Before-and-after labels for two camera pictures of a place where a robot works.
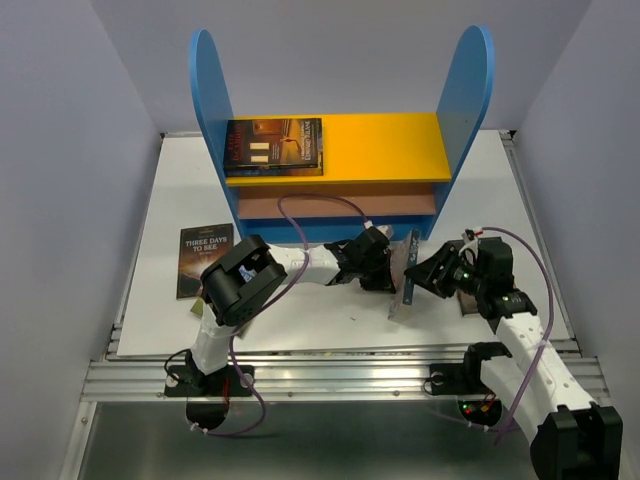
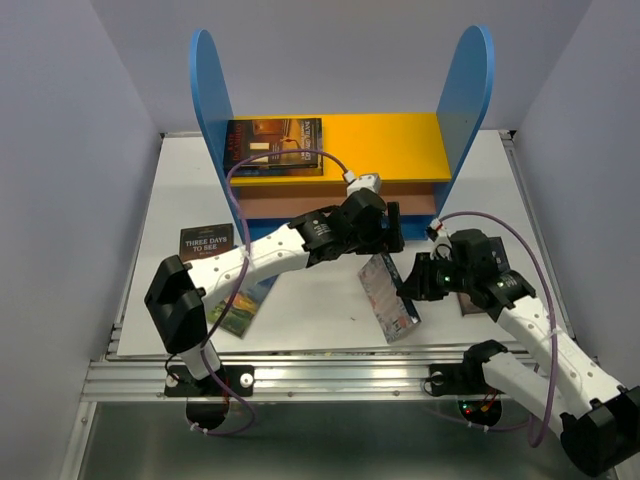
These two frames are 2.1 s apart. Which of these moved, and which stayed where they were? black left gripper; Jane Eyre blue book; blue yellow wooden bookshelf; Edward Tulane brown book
Moved: black left gripper
Stayed: blue yellow wooden bookshelf; Edward Tulane brown book; Jane Eyre blue book
